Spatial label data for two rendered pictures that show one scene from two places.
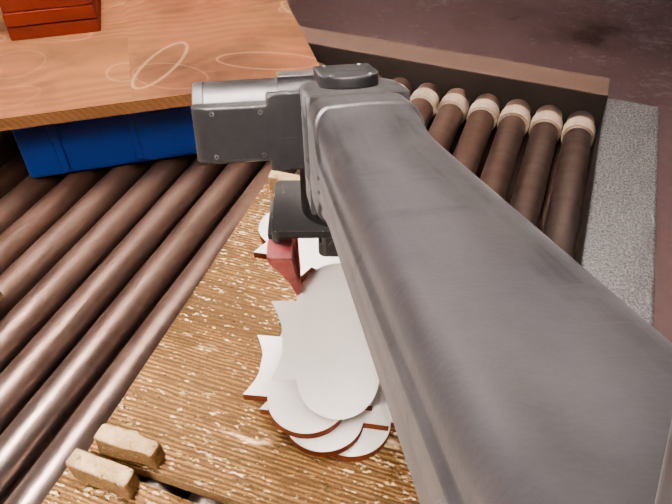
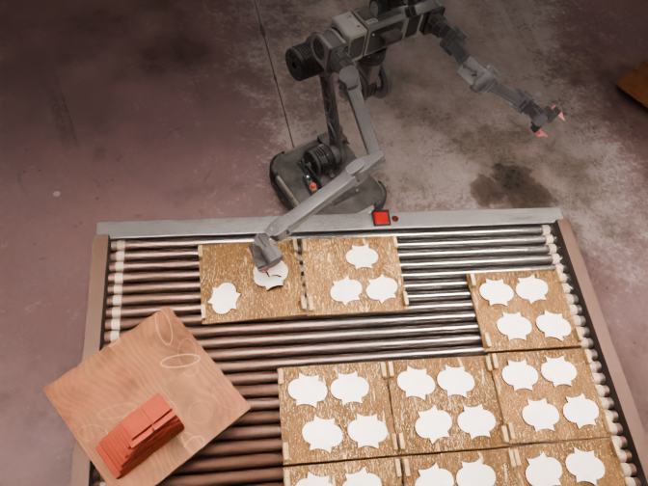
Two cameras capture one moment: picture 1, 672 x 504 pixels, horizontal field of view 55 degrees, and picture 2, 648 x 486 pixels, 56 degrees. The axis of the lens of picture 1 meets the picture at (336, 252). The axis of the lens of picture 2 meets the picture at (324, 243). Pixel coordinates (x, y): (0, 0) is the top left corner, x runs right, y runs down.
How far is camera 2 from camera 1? 217 cm
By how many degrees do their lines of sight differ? 68
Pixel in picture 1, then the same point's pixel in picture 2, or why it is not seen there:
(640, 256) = (188, 222)
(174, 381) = (283, 307)
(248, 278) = (244, 308)
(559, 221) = (182, 242)
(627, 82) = not seen: outside the picture
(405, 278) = (332, 194)
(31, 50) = (188, 414)
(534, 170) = (157, 253)
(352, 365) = not seen: hidden behind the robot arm
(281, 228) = not seen: hidden behind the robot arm
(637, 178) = (148, 225)
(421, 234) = (325, 196)
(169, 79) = (189, 351)
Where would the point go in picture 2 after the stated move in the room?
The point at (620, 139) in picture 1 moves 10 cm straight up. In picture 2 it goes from (126, 231) to (121, 218)
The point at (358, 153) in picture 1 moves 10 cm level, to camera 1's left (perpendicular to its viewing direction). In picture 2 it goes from (306, 211) to (317, 232)
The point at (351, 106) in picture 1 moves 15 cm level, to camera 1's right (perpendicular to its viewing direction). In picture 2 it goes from (290, 219) to (273, 188)
